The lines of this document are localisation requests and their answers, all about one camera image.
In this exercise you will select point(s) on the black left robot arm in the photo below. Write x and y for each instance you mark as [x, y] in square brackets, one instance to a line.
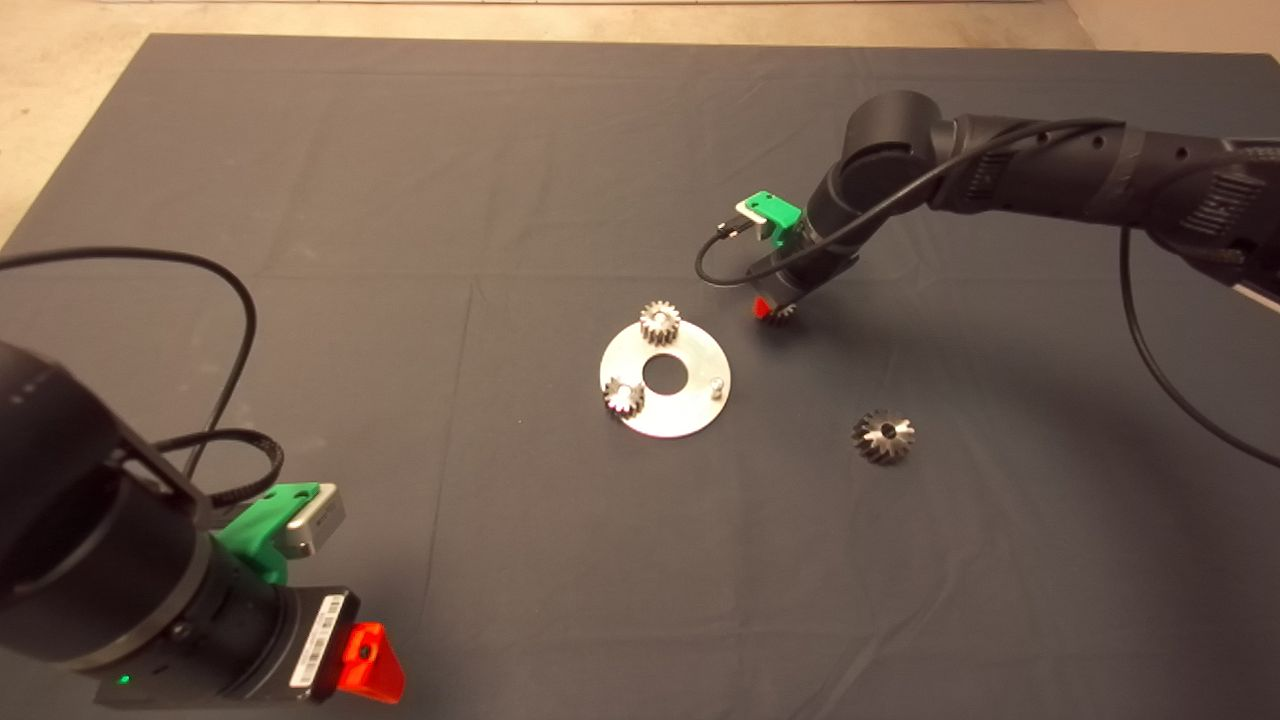
[60, 480]

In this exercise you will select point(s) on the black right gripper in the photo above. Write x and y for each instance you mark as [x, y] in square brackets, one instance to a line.
[805, 272]

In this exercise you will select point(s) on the green left camera mount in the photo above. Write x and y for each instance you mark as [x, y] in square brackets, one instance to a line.
[250, 530]

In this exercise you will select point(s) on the silver right camera box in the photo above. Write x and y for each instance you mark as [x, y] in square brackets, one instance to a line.
[755, 220]

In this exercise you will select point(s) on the round metal plate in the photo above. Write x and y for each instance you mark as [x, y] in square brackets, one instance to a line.
[680, 410]

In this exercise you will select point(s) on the silver left camera box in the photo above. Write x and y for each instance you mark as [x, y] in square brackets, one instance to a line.
[318, 520]

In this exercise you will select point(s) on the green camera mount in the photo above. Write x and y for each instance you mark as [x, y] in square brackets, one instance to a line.
[778, 210]
[250, 530]

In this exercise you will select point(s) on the dark grey table cloth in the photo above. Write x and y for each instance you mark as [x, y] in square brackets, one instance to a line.
[500, 200]

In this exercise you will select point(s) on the small dark steel gear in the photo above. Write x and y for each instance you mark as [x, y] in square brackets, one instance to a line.
[785, 313]

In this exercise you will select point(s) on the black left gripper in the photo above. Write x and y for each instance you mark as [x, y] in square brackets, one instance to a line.
[250, 640]

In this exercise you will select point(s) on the large steel gear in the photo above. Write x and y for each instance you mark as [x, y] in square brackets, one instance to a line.
[870, 446]

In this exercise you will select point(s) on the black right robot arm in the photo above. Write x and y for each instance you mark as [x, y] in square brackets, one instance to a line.
[890, 140]

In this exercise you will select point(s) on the silver camera box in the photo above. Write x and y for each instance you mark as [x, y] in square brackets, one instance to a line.
[318, 520]
[755, 220]

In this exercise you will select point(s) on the green right camera mount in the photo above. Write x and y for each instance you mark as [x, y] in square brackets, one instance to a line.
[778, 210]

